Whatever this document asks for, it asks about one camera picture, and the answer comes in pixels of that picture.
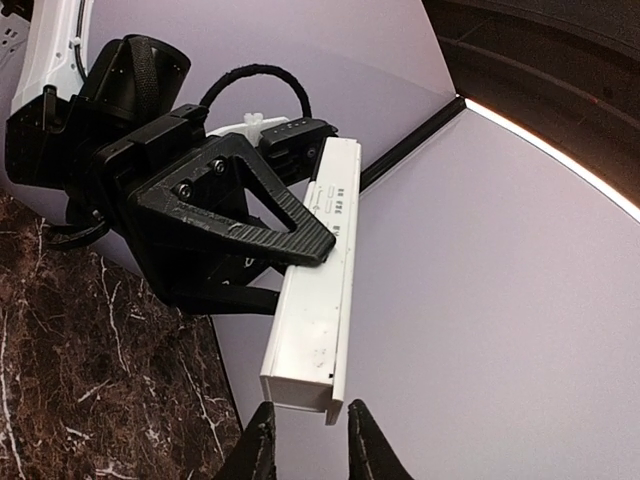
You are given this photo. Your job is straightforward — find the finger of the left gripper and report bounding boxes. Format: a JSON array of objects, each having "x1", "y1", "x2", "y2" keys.
[
  {"x1": 189, "y1": 282, "x2": 279, "y2": 315},
  {"x1": 132, "y1": 133, "x2": 335, "y2": 265}
]

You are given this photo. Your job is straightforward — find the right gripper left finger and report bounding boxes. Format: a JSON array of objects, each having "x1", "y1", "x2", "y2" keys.
[{"x1": 213, "y1": 401, "x2": 277, "y2": 480}]

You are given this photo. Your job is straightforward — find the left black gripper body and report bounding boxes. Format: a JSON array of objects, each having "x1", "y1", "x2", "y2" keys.
[{"x1": 92, "y1": 105, "x2": 265, "y2": 314}]

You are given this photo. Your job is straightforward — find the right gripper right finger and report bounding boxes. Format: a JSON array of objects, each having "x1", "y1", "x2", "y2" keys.
[{"x1": 348, "y1": 399, "x2": 413, "y2": 480}]

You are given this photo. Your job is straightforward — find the white remote control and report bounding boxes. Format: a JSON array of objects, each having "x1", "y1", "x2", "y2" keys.
[{"x1": 260, "y1": 138, "x2": 361, "y2": 425}]

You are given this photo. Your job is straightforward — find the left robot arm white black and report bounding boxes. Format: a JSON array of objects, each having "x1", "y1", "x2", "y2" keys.
[{"x1": 1, "y1": 1, "x2": 336, "y2": 315}]

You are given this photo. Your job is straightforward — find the left black frame post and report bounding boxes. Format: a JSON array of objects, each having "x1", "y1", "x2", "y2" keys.
[{"x1": 360, "y1": 96, "x2": 466, "y2": 193}]

